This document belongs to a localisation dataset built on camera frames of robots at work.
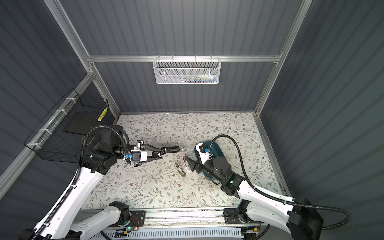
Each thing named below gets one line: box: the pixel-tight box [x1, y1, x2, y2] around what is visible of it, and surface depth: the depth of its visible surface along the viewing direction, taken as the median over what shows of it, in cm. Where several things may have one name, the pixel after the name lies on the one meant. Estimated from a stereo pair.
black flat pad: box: [63, 112, 101, 136], surface depth 79 cm
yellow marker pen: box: [97, 107, 108, 122], surface depth 83 cm
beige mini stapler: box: [174, 161, 187, 178], surface depth 90 cm
